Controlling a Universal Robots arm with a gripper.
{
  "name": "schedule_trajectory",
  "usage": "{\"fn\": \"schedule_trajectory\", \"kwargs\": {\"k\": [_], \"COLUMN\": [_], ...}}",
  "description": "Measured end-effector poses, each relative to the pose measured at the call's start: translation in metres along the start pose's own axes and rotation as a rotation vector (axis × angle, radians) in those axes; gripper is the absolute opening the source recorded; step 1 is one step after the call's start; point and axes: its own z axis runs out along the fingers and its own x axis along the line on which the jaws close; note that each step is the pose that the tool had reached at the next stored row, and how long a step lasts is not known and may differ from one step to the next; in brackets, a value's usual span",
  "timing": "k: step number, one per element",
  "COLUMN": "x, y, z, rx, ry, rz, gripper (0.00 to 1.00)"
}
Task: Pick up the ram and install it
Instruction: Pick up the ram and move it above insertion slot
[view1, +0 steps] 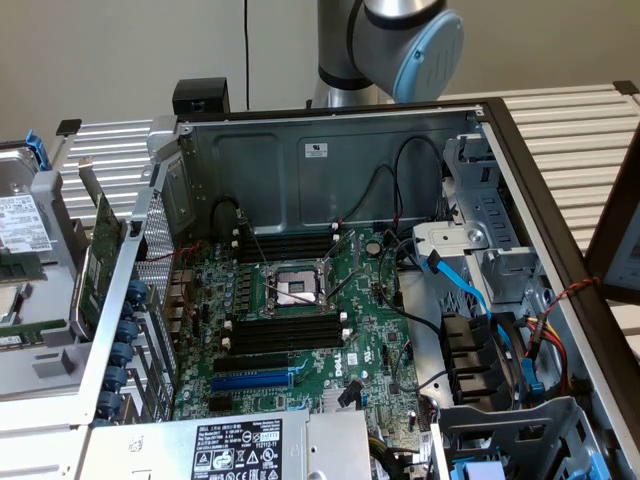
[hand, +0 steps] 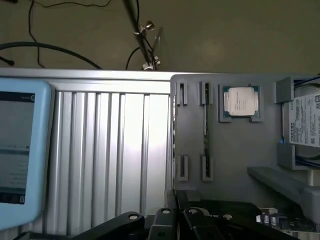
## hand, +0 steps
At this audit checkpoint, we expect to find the metal stand pole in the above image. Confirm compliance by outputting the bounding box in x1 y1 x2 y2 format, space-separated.
122 0 164 72

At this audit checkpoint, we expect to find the silver hard disk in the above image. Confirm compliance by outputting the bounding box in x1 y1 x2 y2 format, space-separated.
281 84 320 161

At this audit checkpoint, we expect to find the thin black floor cable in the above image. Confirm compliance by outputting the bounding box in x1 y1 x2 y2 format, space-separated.
28 0 46 69

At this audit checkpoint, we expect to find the CPU chip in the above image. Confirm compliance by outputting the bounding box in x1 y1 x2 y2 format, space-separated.
223 86 258 118

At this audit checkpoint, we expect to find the grey parts rack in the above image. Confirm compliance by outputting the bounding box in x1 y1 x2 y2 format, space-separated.
169 72 320 218

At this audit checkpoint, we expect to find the RAM stick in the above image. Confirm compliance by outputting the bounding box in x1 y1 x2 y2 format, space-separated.
202 82 210 176

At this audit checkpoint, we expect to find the thick black floor cable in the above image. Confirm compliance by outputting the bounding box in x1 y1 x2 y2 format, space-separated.
0 41 103 70

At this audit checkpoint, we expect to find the green graphics card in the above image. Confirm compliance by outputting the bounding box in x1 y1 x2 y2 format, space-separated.
257 206 320 235

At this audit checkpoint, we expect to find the light blue teach pendant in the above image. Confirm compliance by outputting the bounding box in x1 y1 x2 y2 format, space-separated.
0 77 56 228

